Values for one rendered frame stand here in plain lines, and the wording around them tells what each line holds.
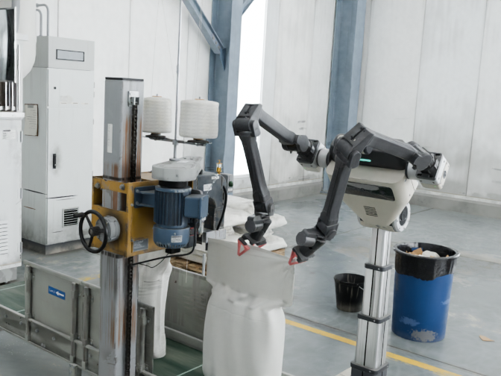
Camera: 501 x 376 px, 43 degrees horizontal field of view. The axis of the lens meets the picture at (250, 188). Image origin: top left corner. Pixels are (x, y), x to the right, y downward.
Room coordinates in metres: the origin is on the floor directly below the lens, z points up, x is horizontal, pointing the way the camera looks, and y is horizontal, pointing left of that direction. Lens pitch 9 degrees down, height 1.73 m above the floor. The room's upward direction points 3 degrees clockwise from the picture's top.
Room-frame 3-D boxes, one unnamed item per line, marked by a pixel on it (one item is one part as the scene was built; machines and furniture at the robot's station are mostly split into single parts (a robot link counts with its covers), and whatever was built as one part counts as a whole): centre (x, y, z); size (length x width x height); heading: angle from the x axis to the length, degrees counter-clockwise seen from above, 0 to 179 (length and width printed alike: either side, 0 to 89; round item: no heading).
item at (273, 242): (6.31, -0.07, 0.20); 0.67 x 0.43 x 0.15; 142
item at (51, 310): (3.09, 0.82, 0.54); 1.05 x 0.02 x 0.41; 52
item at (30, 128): (6.31, 2.23, 1.34); 0.24 x 0.04 x 0.32; 52
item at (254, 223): (2.66, -0.04, 1.20); 0.11 x 0.09 x 0.12; 143
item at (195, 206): (2.54, 0.22, 1.25); 0.10 x 0.08 x 0.12; 167
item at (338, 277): (5.08, -0.88, 0.13); 0.30 x 0.30 x 0.26
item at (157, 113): (2.84, 0.44, 1.61); 0.15 x 0.14 x 0.17; 52
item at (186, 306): (3.51, 0.49, 0.54); 1.05 x 0.02 x 0.41; 52
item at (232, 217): (5.82, 0.29, 0.56); 0.66 x 0.42 x 0.15; 142
